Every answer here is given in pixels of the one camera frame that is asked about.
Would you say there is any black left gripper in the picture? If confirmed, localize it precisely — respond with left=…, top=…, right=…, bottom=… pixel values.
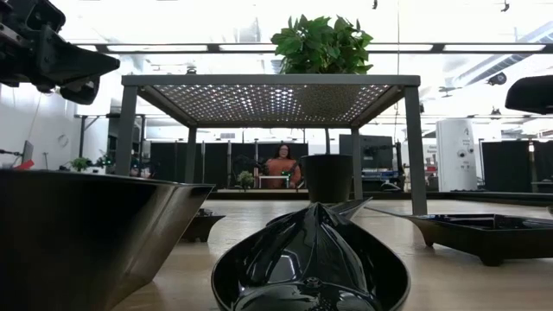
left=0, top=0, right=121, bottom=105

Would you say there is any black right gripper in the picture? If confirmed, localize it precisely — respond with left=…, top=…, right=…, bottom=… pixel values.
left=504, top=74, right=553, bottom=116

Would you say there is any black footed square plate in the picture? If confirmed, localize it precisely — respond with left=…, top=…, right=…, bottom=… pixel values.
left=405, top=213, right=553, bottom=268

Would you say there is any black wavy-edged deep plate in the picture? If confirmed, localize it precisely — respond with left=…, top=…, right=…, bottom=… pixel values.
left=0, top=169, right=216, bottom=311

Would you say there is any small black square plate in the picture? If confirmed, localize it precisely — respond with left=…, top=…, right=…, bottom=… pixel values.
left=180, top=207, right=226, bottom=244

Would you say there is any black teardrop-shaped plate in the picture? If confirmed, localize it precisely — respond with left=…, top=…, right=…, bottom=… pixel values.
left=210, top=197, right=411, bottom=311

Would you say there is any black room divider panel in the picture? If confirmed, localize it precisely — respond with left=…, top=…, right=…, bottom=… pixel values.
left=149, top=141, right=310, bottom=191
left=480, top=139, right=553, bottom=194

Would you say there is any grey desk monitor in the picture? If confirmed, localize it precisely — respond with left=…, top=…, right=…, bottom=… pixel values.
left=21, top=138, right=35, bottom=165

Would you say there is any small green desk plant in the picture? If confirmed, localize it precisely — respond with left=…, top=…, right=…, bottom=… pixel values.
left=70, top=156, right=92, bottom=173

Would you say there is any white cylindrical column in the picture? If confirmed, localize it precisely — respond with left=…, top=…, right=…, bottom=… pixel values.
left=435, top=117, right=479, bottom=193

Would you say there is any black monitor screen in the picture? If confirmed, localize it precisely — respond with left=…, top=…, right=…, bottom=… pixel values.
left=338, top=133, right=395, bottom=172

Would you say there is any grey perforated metal shelf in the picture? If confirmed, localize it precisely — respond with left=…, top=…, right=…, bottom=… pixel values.
left=115, top=73, right=429, bottom=217

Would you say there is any small pale green plant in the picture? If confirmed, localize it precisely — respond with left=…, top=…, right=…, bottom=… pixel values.
left=236, top=169, right=256, bottom=191

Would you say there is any black plant pot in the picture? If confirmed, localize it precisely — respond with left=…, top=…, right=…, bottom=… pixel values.
left=301, top=154, right=354, bottom=204

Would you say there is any green leafy plant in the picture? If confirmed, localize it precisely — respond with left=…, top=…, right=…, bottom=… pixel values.
left=270, top=14, right=375, bottom=156

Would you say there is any person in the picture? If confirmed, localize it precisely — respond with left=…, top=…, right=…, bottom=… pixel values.
left=264, top=143, right=302, bottom=190

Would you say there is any black metal post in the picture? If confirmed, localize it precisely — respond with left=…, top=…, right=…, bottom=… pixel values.
left=73, top=114, right=103, bottom=159

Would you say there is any long ceiling light rail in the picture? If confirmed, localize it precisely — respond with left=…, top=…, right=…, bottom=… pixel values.
left=75, top=41, right=553, bottom=54

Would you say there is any black table frame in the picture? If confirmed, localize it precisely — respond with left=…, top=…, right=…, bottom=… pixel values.
left=207, top=187, right=553, bottom=208

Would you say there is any small white frame table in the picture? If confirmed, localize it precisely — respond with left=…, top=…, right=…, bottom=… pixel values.
left=257, top=175, right=291, bottom=190

